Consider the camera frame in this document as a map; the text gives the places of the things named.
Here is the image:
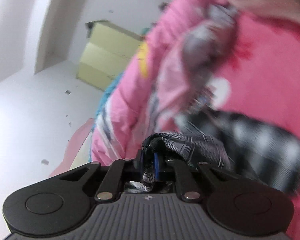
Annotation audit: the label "black white plaid pants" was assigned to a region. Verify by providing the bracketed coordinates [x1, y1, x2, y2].
[125, 109, 300, 196]

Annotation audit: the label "pink white bed headboard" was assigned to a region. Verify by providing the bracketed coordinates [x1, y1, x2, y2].
[49, 118, 94, 177]

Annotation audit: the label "pink blue patterned duvet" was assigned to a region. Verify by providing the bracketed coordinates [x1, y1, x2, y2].
[90, 0, 238, 165]

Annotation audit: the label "pale yellow wardrobe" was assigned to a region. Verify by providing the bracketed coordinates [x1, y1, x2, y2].
[77, 20, 141, 90]

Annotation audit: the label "pink floral bed blanket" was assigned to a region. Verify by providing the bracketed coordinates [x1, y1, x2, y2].
[210, 10, 300, 240]

